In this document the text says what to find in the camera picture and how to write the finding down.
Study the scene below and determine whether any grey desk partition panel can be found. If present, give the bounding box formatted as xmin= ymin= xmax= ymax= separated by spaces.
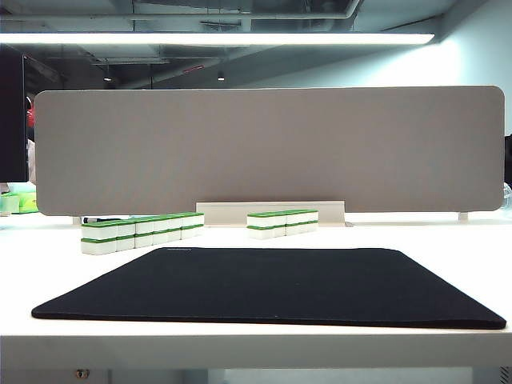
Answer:
xmin=33 ymin=85 xmax=506 ymax=218

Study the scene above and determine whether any black mouse mat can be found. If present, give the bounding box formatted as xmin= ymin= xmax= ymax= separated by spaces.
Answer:
xmin=30 ymin=246 xmax=508 ymax=331

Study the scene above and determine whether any long white light strip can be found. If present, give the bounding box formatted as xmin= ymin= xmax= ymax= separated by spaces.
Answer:
xmin=0 ymin=32 xmax=436 ymax=46

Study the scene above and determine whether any bright green box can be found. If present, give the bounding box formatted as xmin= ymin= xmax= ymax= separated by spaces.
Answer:
xmin=18 ymin=190 xmax=38 ymax=213

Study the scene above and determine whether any pale green white box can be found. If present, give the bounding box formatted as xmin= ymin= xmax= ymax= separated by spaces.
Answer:
xmin=0 ymin=194 xmax=21 ymax=214

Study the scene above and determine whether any black monitor panel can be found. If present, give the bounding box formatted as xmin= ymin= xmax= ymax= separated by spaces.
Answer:
xmin=0 ymin=44 xmax=28 ymax=184

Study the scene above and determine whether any white cable tray lid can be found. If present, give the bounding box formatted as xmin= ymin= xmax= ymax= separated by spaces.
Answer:
xmin=195 ymin=201 xmax=346 ymax=228

